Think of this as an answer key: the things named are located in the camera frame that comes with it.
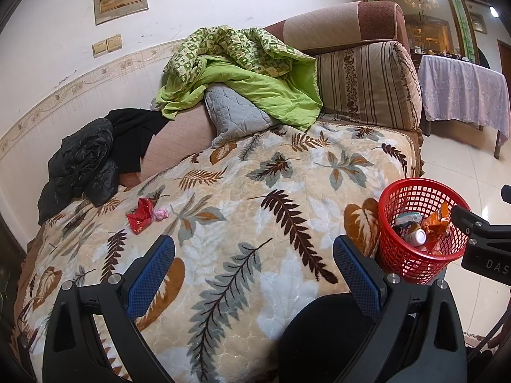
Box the wall panel box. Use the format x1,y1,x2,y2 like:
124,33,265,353
94,0,148,25

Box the red crumpled wrapper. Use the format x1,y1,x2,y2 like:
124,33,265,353
126,198,154,234

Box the orange foil wrapper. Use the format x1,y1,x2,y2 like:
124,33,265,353
421,202,450,250

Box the green patterned quilt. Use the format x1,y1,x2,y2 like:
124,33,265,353
152,25,323,131

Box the teal tissue packet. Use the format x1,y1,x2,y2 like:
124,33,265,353
393,212,423,228

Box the black cloth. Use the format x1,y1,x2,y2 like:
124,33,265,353
106,108,169,174

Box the red cigarette box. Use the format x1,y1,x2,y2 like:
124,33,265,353
404,227,427,247

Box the table with lilac cloth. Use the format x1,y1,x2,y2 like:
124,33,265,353
417,55,510,159

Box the leaf-patterned beige blanket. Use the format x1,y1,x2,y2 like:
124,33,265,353
19,123,421,382

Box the pink crumpled paper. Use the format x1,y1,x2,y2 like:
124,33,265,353
152,208,169,222

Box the grey quilted pillow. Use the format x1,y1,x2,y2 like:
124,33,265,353
203,83,279,148

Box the red plastic trash basket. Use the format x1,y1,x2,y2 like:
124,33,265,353
377,178,469,284

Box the gold wall switches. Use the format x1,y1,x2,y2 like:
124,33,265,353
92,35,123,58

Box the black puffer jacket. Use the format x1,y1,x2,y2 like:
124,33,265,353
37,118,119,225

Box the striped brown headboard cushion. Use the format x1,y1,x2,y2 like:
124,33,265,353
266,1,422,131

